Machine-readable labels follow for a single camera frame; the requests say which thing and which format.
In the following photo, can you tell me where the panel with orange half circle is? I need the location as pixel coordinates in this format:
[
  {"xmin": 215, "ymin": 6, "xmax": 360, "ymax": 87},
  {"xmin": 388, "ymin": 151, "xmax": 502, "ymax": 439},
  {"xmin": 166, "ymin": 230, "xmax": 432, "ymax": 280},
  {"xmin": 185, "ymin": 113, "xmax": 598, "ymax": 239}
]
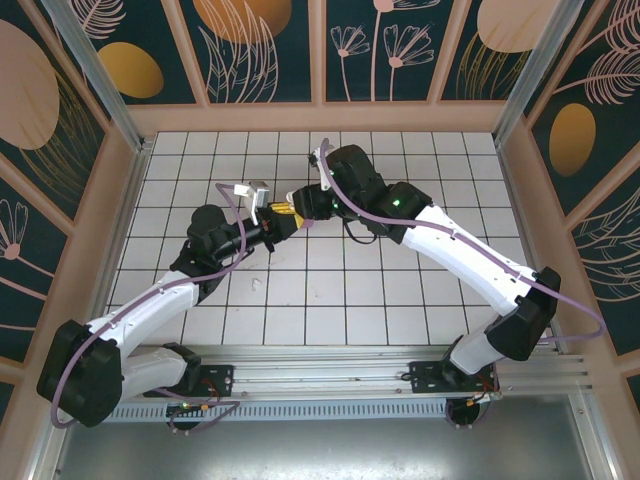
[{"xmin": 178, "ymin": 0, "xmax": 315, "ymax": 106}]

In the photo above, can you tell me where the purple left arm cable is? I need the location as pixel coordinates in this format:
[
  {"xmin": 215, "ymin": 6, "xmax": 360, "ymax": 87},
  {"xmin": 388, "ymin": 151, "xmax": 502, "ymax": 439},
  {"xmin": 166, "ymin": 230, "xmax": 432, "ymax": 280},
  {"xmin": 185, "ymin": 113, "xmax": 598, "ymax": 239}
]
[{"xmin": 49, "ymin": 182, "xmax": 251, "ymax": 429}]

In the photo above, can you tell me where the panel with fern and oval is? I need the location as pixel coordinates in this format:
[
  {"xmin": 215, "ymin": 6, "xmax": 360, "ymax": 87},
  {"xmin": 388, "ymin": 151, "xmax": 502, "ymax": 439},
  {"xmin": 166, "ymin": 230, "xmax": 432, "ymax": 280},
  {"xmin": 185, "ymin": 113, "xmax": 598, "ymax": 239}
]
[{"xmin": 523, "ymin": 0, "xmax": 640, "ymax": 219}]

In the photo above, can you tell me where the panel with large cream oval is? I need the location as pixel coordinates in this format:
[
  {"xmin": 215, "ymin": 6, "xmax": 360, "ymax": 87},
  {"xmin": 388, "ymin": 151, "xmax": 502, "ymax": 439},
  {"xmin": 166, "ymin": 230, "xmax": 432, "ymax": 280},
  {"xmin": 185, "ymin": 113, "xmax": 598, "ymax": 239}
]
[{"xmin": 0, "ymin": 0, "xmax": 112, "ymax": 224}]

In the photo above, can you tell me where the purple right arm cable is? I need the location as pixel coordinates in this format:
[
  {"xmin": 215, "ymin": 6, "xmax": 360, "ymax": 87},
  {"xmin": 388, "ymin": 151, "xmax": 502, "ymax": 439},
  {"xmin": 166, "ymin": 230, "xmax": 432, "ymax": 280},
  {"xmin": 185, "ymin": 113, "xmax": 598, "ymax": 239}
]
[{"xmin": 319, "ymin": 137, "xmax": 609, "ymax": 346}]

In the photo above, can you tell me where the panel with pink flowers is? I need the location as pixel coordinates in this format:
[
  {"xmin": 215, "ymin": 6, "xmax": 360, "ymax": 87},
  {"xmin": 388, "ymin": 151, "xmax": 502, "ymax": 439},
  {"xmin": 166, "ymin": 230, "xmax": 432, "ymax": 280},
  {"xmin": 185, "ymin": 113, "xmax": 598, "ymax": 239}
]
[{"xmin": 324, "ymin": 0, "xmax": 442, "ymax": 105}]

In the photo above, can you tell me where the slotted grey cable duct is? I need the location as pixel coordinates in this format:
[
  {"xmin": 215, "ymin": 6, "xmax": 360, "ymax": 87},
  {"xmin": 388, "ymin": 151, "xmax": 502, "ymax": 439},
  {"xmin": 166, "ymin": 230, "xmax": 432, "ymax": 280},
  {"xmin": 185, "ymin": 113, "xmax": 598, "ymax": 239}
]
[{"xmin": 69, "ymin": 399, "xmax": 451, "ymax": 422}]

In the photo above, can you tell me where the panel with small orange oval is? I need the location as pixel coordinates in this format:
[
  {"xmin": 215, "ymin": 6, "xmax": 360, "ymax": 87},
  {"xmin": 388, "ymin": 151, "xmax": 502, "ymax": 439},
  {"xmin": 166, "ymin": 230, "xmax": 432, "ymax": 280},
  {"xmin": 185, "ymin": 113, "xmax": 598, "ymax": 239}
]
[{"xmin": 64, "ymin": 0, "xmax": 201, "ymax": 107}]

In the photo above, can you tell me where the short purple cable loop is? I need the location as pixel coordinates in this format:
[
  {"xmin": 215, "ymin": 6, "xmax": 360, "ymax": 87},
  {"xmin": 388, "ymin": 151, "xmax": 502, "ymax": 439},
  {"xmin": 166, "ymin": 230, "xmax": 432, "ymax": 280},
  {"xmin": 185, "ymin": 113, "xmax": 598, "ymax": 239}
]
[{"xmin": 166, "ymin": 387, "xmax": 242, "ymax": 436}]

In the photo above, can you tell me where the thin black cable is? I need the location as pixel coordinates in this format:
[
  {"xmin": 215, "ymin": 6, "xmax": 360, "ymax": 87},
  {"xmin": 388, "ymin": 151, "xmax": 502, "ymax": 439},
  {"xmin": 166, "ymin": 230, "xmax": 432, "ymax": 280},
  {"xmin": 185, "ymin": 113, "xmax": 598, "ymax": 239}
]
[{"xmin": 343, "ymin": 219, "xmax": 382, "ymax": 246}]

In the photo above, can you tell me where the aluminium table side rail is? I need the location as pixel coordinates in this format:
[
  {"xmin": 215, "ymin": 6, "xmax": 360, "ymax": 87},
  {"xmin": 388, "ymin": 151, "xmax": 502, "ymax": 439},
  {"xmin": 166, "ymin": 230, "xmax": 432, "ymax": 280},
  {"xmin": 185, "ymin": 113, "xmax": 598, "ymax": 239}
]
[
  {"xmin": 92, "ymin": 142, "xmax": 154, "ymax": 326},
  {"xmin": 494, "ymin": 137, "xmax": 574, "ymax": 356}
]

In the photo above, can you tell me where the panel with cream circle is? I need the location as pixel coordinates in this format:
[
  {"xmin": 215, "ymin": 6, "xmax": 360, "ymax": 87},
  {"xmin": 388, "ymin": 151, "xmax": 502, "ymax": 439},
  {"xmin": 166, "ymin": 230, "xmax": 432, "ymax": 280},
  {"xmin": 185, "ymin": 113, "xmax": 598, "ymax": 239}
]
[{"xmin": 438, "ymin": 0, "xmax": 549, "ymax": 104}]

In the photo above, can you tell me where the panel with single flower outline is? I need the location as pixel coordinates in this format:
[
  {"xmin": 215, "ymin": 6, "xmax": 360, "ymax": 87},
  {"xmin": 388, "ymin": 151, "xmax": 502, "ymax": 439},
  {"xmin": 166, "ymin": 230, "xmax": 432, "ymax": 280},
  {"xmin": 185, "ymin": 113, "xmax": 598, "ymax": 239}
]
[{"xmin": 0, "ymin": 152, "xmax": 72, "ymax": 364}]

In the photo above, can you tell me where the aluminium front post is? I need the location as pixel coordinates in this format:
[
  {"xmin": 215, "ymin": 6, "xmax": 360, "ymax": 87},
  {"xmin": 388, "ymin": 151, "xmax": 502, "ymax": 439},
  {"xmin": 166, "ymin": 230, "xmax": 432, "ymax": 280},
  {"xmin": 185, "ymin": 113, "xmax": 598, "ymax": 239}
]
[
  {"xmin": 569, "ymin": 357, "xmax": 619, "ymax": 480},
  {"xmin": 27, "ymin": 394, "xmax": 71, "ymax": 480}
]

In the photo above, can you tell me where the aluminium corner post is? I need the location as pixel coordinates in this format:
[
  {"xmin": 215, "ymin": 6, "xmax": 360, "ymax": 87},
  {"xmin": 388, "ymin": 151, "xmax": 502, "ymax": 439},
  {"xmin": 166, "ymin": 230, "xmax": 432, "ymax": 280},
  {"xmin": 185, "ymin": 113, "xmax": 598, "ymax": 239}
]
[
  {"xmin": 42, "ymin": 0, "xmax": 151, "ymax": 154},
  {"xmin": 493, "ymin": 0, "xmax": 584, "ymax": 149}
]

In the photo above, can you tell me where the panel with leaf outlines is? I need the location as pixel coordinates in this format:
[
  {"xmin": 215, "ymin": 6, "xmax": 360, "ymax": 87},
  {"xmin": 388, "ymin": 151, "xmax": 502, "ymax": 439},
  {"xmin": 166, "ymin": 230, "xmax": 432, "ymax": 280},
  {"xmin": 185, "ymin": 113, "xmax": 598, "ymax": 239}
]
[{"xmin": 568, "ymin": 182, "xmax": 640, "ymax": 357}]

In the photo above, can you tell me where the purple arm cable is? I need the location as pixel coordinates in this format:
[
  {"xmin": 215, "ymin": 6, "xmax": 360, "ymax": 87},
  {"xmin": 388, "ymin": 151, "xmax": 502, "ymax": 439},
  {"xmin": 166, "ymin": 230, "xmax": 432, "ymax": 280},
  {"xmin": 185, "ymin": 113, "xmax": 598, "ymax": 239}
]
[
  {"xmin": 319, "ymin": 137, "xmax": 609, "ymax": 346},
  {"xmin": 49, "ymin": 182, "xmax": 251, "ymax": 429}
]

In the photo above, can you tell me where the grey metal sheet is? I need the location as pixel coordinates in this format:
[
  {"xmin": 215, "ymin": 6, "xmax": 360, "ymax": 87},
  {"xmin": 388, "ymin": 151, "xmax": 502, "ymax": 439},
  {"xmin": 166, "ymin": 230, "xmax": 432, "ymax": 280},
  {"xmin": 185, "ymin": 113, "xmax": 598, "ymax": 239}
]
[{"xmin": 49, "ymin": 417, "xmax": 601, "ymax": 480}]

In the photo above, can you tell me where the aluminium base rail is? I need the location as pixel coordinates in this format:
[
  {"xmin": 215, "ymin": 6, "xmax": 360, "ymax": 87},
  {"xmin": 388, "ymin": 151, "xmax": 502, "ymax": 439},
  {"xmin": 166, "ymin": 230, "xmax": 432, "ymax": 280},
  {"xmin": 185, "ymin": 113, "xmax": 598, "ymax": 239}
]
[{"xmin": 47, "ymin": 344, "xmax": 599, "ymax": 401}]

